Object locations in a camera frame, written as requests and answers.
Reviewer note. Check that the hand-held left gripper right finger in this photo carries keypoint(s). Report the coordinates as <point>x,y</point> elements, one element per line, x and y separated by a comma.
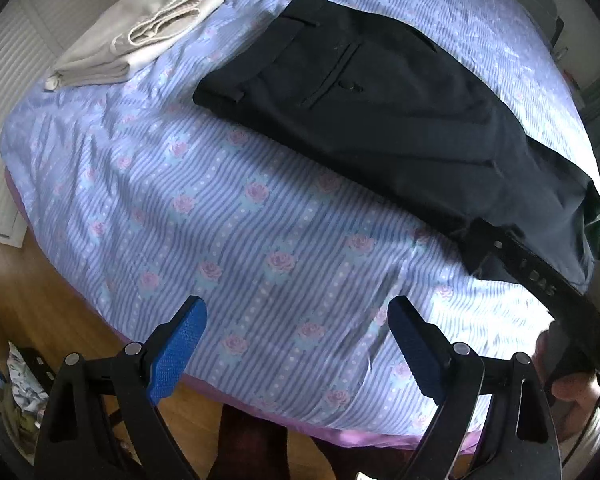
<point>415,350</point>

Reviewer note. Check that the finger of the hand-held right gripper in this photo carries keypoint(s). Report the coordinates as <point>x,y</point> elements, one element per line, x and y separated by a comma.
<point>487,247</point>

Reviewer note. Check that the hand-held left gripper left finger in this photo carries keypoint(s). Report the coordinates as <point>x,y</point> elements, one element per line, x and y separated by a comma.
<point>177,350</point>

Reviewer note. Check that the black pants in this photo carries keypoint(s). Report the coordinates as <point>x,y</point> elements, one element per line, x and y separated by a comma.
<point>380,110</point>

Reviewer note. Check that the person's right forearm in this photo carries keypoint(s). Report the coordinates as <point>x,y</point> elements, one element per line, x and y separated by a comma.
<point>592,437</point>

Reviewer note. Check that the beige folded pants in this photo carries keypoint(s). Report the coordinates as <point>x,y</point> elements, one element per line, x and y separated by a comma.
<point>110,50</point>

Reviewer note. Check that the person's right hand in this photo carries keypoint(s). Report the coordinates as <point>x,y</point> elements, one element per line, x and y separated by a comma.
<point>575,395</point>

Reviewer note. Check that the purple fitted sheet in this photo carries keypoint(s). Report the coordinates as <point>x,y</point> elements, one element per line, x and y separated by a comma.
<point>360,437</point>

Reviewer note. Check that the person's dark red trousers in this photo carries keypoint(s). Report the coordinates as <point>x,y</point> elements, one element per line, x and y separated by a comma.
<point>250,445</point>

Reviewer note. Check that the blue floral striped bed cover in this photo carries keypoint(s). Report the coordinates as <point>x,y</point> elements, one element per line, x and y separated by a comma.
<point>230,210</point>

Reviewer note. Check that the white wardrobe door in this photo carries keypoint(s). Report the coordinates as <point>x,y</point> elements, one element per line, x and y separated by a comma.
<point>5,135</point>

